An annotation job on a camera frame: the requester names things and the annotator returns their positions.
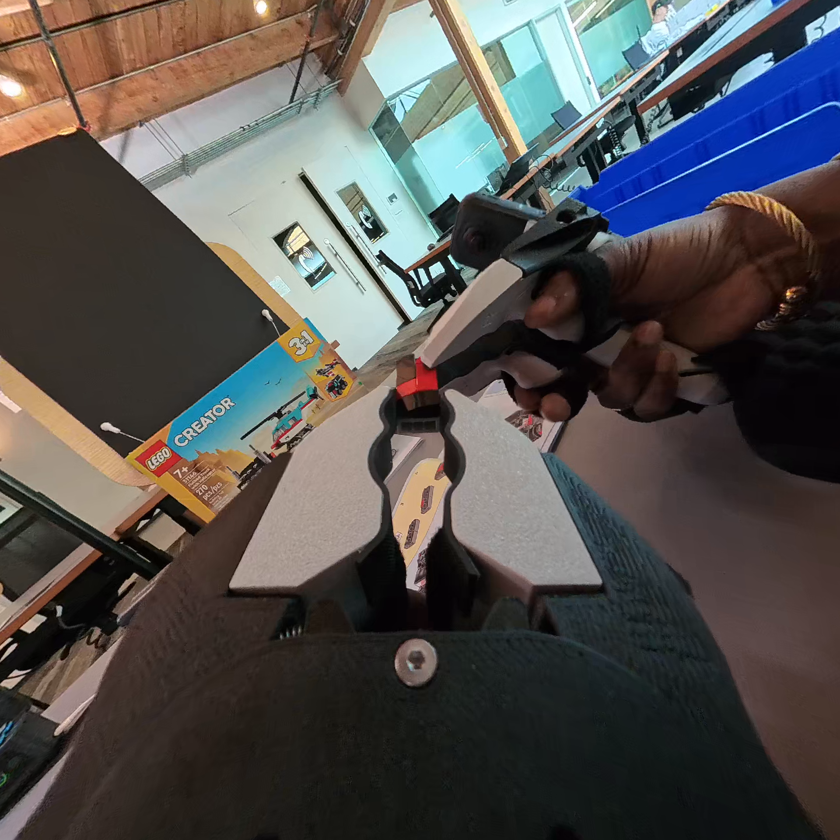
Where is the small red black brick assembly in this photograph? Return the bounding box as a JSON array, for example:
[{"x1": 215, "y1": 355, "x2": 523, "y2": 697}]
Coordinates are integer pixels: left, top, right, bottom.
[{"x1": 395, "y1": 356, "x2": 450, "y2": 435}]

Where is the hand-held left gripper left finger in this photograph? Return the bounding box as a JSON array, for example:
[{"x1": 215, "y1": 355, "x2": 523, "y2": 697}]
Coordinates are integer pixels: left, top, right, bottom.
[{"x1": 228, "y1": 386, "x2": 411, "y2": 631}]

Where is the coiled black cable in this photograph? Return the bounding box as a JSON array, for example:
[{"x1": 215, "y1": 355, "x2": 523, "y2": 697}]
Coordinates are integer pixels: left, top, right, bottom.
[{"x1": 62, "y1": 620, "x2": 129, "y2": 660}]

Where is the grey desk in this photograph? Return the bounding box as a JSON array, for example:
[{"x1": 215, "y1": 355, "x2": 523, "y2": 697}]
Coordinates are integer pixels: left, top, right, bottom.
[{"x1": 459, "y1": 384, "x2": 840, "y2": 840}]

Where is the person's right hand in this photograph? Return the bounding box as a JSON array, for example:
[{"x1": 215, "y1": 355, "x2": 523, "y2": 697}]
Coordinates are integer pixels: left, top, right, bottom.
[{"x1": 515, "y1": 207, "x2": 813, "y2": 424}]

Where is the white door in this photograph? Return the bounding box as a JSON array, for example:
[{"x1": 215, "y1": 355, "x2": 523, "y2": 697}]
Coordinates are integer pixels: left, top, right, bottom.
[
  {"x1": 228, "y1": 197, "x2": 378, "y2": 358},
  {"x1": 302, "y1": 147, "x2": 421, "y2": 324}
]

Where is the black board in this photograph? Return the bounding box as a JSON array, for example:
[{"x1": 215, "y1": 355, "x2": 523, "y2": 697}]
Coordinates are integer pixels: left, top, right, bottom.
[{"x1": 0, "y1": 126, "x2": 291, "y2": 455}]

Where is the yellow toy set box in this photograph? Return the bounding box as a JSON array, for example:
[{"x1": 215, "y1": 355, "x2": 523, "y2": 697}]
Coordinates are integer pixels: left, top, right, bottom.
[{"x1": 125, "y1": 318, "x2": 370, "y2": 524}]

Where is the long wooden edged desk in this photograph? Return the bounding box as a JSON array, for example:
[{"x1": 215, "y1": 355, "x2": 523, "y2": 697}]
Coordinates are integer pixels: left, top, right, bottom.
[
  {"x1": 499, "y1": 49, "x2": 670, "y2": 211},
  {"x1": 637, "y1": 0, "x2": 840, "y2": 116},
  {"x1": 406, "y1": 235, "x2": 473, "y2": 290}
]

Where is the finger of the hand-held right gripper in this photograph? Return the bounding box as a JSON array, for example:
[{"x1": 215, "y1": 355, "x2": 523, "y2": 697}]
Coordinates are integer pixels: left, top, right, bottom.
[{"x1": 417, "y1": 257, "x2": 549, "y2": 395}]

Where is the gold bracelet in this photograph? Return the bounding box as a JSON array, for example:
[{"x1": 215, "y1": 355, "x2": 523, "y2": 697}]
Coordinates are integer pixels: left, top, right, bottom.
[{"x1": 704, "y1": 190, "x2": 823, "y2": 333}]

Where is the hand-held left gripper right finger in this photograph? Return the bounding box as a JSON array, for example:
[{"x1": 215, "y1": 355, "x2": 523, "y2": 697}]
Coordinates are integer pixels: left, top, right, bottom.
[{"x1": 427, "y1": 390, "x2": 605, "y2": 630}]

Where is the black metal frame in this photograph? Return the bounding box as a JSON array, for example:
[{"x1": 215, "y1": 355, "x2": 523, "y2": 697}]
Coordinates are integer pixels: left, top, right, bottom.
[{"x1": 0, "y1": 469, "x2": 173, "y2": 581}]

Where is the black honeycomb pouch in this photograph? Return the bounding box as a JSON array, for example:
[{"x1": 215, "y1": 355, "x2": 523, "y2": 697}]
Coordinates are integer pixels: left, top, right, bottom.
[{"x1": 694, "y1": 301, "x2": 840, "y2": 485}]

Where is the open instruction booklet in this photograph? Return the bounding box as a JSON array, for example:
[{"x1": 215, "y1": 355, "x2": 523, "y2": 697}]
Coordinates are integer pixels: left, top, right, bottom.
[{"x1": 387, "y1": 384, "x2": 567, "y2": 588}]

